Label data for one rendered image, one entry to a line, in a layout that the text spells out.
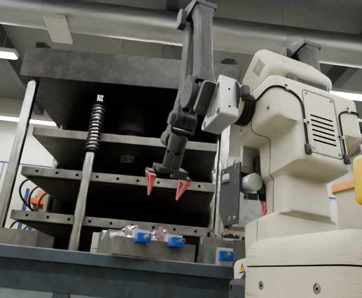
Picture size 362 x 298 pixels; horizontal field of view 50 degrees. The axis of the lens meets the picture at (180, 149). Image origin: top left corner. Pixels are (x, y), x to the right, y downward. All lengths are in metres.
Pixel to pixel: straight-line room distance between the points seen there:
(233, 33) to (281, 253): 4.51
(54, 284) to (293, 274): 0.93
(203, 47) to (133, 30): 3.82
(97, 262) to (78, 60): 1.48
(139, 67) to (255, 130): 1.49
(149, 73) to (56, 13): 2.95
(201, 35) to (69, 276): 0.86
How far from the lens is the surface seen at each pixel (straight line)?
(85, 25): 5.12
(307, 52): 1.51
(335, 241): 0.53
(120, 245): 1.24
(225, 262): 1.28
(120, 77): 2.37
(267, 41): 5.08
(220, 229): 2.10
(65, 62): 2.48
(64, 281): 1.35
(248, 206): 2.27
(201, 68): 1.16
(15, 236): 1.58
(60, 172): 2.32
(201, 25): 1.28
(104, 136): 2.36
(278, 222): 0.93
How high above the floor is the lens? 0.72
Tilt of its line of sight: 19 degrees up
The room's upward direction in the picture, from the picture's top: 6 degrees clockwise
